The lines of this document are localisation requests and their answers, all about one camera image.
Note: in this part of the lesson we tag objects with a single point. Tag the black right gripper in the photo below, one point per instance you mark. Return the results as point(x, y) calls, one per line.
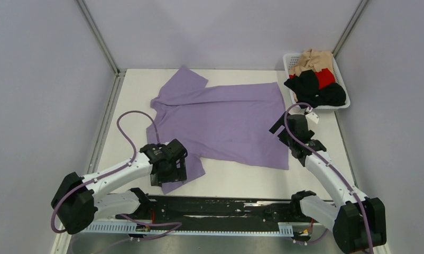
point(279, 123)

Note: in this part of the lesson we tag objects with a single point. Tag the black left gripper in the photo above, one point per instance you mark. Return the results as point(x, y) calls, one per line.
point(179, 173)

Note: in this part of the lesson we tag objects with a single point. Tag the purple t shirt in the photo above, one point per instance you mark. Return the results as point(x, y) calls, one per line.
point(226, 122)

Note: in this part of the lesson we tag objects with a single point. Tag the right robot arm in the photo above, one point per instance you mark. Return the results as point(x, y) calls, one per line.
point(338, 196)

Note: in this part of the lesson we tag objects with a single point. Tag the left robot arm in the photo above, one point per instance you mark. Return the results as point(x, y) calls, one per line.
point(81, 200)

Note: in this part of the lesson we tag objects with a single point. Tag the black t shirt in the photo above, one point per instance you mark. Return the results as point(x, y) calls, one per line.
point(332, 95)

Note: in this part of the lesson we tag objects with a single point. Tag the white plastic laundry basket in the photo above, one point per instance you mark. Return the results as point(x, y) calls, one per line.
point(290, 59)

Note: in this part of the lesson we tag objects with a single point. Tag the red t shirt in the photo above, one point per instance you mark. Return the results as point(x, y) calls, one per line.
point(310, 81)

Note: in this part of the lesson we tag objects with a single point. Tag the beige t shirt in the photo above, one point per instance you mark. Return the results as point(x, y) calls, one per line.
point(313, 60)

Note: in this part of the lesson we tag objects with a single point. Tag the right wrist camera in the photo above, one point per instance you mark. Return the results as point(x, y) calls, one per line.
point(312, 117)

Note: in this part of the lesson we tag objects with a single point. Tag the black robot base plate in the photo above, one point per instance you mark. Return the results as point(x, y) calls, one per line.
point(221, 214)

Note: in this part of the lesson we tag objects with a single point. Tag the aluminium frame rail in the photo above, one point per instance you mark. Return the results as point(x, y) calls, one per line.
point(221, 214)

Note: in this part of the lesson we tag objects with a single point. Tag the left aluminium corner post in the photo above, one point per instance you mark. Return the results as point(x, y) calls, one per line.
point(88, 17)

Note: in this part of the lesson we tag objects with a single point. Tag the aluminium corner post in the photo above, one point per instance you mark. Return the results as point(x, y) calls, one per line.
point(362, 4)
point(88, 17)

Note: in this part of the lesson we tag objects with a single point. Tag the right aluminium corner post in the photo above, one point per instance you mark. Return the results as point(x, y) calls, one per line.
point(362, 4)

